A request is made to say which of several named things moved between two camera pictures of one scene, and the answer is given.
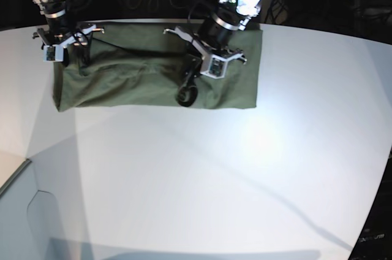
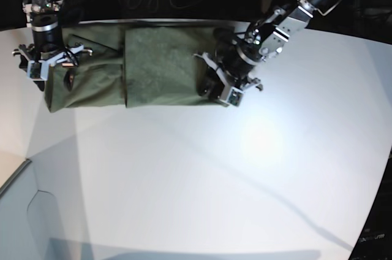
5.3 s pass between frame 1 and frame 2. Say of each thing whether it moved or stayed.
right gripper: moved
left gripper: moved
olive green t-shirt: stayed
